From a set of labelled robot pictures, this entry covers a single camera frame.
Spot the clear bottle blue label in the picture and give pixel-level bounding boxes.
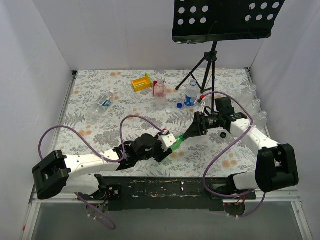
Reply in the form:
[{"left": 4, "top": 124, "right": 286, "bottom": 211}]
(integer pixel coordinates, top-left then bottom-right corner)
[{"left": 88, "top": 90, "right": 114, "bottom": 119}]

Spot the clear bottle by wall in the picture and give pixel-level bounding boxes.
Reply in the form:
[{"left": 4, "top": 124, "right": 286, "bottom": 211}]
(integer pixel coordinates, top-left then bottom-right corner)
[{"left": 240, "top": 84, "right": 257, "bottom": 104}]

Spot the black bottle cap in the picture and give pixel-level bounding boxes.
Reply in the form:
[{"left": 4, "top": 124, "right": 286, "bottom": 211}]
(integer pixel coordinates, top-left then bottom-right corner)
[{"left": 220, "top": 132, "right": 227, "bottom": 139}]

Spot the clear Pepsi bottle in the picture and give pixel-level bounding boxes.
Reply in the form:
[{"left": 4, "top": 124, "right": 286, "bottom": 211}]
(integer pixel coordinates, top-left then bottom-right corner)
[{"left": 184, "top": 79, "right": 199, "bottom": 107}]

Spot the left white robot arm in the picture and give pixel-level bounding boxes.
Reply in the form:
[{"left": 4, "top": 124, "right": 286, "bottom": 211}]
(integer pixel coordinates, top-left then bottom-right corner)
[{"left": 32, "top": 131, "right": 177, "bottom": 200}]

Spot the yellow plastic box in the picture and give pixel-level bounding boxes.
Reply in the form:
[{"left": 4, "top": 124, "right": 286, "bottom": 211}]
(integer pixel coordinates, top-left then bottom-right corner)
[{"left": 131, "top": 73, "right": 152, "bottom": 92}]

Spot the green plastic bottle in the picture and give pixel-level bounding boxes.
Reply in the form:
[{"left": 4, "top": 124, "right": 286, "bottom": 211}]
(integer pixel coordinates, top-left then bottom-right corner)
[{"left": 170, "top": 135, "right": 185, "bottom": 152}]

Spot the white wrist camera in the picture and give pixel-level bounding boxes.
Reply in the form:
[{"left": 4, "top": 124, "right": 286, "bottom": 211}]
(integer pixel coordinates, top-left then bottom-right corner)
[
  {"left": 196, "top": 94, "right": 206, "bottom": 105},
  {"left": 158, "top": 133, "right": 177, "bottom": 152}
]

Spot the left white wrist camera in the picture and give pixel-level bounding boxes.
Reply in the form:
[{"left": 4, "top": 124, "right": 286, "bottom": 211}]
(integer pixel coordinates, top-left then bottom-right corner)
[{"left": 158, "top": 133, "right": 177, "bottom": 152}]

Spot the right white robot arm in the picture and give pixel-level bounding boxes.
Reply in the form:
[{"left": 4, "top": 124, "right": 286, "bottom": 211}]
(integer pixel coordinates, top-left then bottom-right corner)
[{"left": 183, "top": 97, "right": 299, "bottom": 199}]

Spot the red plastic box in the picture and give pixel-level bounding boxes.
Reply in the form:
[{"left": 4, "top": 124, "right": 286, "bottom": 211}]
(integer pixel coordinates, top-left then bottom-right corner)
[{"left": 153, "top": 81, "right": 162, "bottom": 98}]

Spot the black music stand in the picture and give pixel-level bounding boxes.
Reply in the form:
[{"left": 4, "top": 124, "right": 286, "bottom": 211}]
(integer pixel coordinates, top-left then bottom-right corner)
[{"left": 171, "top": 0, "right": 286, "bottom": 115}]

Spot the floral tablecloth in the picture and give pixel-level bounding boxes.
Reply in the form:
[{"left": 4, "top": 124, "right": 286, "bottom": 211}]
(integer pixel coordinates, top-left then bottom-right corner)
[{"left": 54, "top": 70, "right": 257, "bottom": 177}]

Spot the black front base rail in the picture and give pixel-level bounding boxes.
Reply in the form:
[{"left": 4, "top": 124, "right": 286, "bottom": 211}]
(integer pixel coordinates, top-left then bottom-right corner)
[{"left": 74, "top": 176, "right": 251, "bottom": 213}]

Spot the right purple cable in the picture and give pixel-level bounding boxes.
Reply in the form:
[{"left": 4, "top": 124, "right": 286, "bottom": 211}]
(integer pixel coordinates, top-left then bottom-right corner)
[{"left": 201, "top": 91, "right": 267, "bottom": 218}]

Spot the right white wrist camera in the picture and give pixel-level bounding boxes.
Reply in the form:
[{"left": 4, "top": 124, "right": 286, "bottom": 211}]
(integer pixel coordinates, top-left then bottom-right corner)
[{"left": 196, "top": 94, "right": 206, "bottom": 105}]

